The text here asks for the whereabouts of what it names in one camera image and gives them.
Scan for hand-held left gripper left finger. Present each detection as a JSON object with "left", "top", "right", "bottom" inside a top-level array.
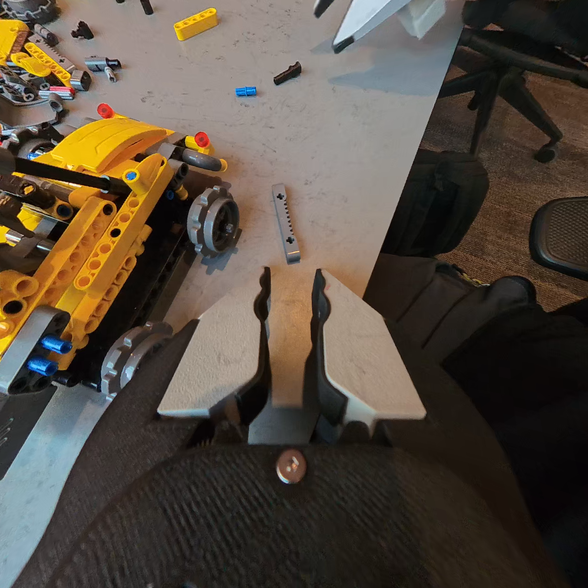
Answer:
[{"left": 157, "top": 266, "right": 272, "bottom": 430}]

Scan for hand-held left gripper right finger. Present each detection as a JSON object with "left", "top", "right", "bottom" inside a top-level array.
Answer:
[{"left": 311, "top": 269, "right": 427, "bottom": 425}]

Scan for black pin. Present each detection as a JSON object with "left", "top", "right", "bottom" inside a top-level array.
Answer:
[{"left": 273, "top": 61, "right": 302, "bottom": 86}]

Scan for short grey gear rack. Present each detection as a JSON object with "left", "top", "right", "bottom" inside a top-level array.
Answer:
[{"left": 271, "top": 183, "right": 302, "bottom": 266}]

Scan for yellow toy vehicle model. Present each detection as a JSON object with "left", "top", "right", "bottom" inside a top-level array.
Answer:
[{"left": 0, "top": 103, "right": 239, "bottom": 481}]

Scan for black mesh office chair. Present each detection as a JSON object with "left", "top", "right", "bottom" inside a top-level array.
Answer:
[{"left": 439, "top": 0, "right": 588, "bottom": 164}]

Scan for short yellow beam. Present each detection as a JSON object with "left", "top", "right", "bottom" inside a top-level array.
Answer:
[{"left": 174, "top": 8, "right": 219, "bottom": 42}]

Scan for black backpack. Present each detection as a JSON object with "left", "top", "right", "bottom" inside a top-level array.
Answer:
[{"left": 381, "top": 149, "right": 490, "bottom": 258}]

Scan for dark grey pin connectors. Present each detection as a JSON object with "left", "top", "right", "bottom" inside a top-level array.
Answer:
[{"left": 84, "top": 55, "right": 122, "bottom": 83}]

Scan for dark grey toothed wheel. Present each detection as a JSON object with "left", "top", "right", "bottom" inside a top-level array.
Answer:
[{"left": 5, "top": 0, "right": 60, "bottom": 25}]

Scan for pile of small building parts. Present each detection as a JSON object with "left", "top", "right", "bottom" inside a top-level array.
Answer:
[{"left": 0, "top": 18, "right": 95, "bottom": 138}]

